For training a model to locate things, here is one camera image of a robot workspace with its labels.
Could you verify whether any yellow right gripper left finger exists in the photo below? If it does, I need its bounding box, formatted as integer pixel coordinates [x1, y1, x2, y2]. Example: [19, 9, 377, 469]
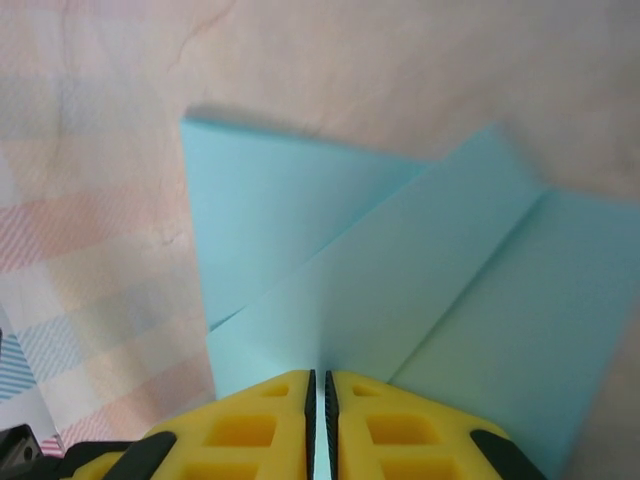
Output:
[129, 368, 318, 480]

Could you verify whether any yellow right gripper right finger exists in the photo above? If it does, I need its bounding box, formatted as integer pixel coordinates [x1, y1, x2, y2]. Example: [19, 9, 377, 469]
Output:
[324, 368, 541, 480]

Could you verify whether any teal cloth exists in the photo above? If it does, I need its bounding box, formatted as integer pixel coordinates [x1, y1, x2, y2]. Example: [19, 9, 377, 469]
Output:
[179, 102, 640, 480]

